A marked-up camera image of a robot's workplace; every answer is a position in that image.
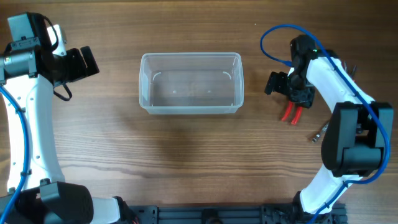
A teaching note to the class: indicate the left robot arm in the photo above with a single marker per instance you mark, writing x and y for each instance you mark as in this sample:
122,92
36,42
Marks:
32,66

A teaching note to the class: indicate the clear plastic storage container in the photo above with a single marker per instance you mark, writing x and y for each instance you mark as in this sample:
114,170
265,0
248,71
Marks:
191,83

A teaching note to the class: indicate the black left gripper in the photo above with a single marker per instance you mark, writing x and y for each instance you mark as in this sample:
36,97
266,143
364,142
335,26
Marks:
73,65

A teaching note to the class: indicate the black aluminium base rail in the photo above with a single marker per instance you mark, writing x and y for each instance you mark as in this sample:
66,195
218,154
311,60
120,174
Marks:
264,214

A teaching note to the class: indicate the orange black needle-nose pliers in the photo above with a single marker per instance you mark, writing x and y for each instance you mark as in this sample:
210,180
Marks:
351,71

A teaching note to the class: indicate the small metal wrench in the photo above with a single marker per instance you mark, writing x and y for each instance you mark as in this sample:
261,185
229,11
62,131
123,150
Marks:
319,134

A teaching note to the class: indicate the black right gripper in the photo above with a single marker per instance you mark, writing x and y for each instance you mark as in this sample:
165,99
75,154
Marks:
297,96

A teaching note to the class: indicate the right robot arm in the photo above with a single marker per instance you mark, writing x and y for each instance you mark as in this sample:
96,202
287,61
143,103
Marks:
356,145

